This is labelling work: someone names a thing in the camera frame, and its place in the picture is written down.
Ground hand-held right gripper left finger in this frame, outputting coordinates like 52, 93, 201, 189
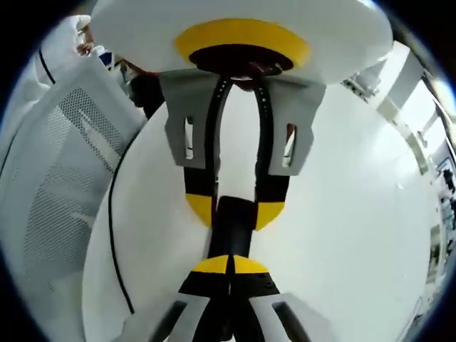
142, 254, 234, 342

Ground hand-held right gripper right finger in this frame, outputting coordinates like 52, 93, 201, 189
230, 254, 325, 342

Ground black remote control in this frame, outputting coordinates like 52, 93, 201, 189
207, 195, 259, 259

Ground person's dark clothing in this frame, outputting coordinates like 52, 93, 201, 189
129, 69, 165, 119

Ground white fabric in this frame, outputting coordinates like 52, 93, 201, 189
21, 14, 94, 87

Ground grey mesh office chair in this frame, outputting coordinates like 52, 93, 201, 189
0, 63, 149, 321

